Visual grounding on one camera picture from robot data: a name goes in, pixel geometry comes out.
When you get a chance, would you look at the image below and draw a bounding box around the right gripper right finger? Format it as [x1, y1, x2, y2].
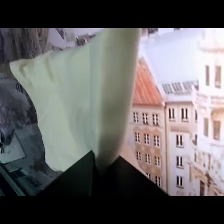
[99, 155, 169, 197]

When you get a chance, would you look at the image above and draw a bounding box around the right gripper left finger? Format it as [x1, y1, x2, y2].
[38, 150, 101, 197]

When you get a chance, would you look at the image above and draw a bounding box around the pale green garment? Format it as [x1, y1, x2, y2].
[9, 28, 143, 175]

